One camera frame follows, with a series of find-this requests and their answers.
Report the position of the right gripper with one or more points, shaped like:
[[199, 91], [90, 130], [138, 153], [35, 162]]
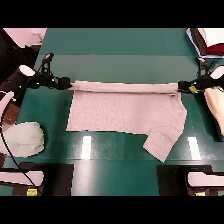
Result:
[[187, 86]]

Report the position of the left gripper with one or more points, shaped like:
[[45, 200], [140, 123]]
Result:
[[64, 83]]

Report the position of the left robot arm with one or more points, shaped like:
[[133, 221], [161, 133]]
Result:
[[23, 78]]

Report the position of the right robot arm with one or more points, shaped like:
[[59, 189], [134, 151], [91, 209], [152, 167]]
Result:
[[213, 80]]

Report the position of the dark brown garment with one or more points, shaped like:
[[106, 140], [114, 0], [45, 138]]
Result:
[[199, 41]]

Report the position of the red garment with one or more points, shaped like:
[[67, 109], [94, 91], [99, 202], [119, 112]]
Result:
[[216, 50]]

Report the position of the pale lavender garment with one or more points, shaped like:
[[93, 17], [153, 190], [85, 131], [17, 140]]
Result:
[[190, 37]]

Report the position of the white folded garment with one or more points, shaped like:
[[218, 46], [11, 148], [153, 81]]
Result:
[[215, 36]]

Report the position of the black mounting plate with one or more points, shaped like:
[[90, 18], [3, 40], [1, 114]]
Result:
[[170, 180], [61, 180]]

